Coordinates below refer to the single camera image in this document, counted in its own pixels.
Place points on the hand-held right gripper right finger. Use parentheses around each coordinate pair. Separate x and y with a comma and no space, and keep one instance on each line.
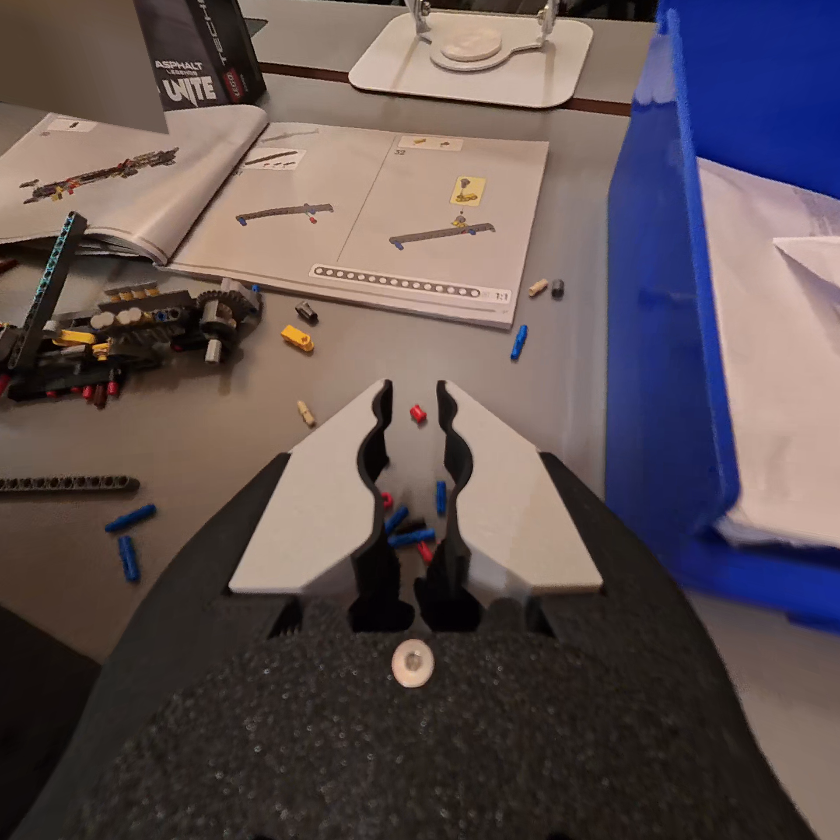
(531,525)

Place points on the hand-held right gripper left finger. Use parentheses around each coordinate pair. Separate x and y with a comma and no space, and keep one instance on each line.
(302,525)

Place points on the red small lego bush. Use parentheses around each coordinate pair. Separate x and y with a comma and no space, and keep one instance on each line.
(418,414)

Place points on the long dark grey lego beam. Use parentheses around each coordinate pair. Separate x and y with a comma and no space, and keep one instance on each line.
(65,484)
(52,282)

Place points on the grey lego car chassis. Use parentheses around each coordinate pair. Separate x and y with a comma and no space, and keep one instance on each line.
(164,321)

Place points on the tan lego pin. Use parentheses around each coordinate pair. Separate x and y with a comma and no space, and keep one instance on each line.
(306,413)
(538,287)

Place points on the yellow lego connector block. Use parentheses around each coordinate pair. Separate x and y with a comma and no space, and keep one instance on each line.
(296,338)

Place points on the dark grey lego connector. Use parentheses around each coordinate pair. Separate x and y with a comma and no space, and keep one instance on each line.
(306,312)

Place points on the dark grey lego bush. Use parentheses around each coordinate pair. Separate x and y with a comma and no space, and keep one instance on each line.
(558,289)

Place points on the open lego instruction booklet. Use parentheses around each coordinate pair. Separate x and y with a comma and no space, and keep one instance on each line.
(426,216)

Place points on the yellow car lego box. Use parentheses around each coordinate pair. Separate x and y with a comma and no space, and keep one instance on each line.
(197,65)

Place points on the blue storage bin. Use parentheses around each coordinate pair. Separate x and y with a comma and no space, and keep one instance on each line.
(656,328)

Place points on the white papers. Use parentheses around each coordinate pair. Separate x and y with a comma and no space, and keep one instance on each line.
(774,394)

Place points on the white book stand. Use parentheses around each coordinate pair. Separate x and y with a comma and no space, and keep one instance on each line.
(407,79)

